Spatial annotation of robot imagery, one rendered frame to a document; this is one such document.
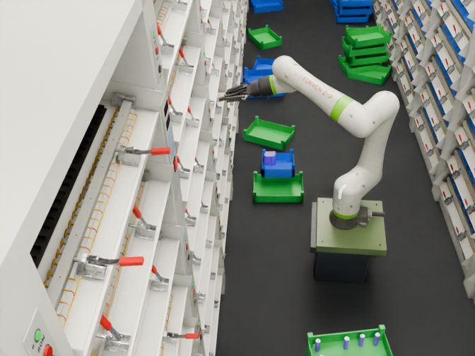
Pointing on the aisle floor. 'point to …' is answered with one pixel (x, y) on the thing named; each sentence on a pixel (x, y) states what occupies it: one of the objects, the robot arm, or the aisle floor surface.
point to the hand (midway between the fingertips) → (218, 97)
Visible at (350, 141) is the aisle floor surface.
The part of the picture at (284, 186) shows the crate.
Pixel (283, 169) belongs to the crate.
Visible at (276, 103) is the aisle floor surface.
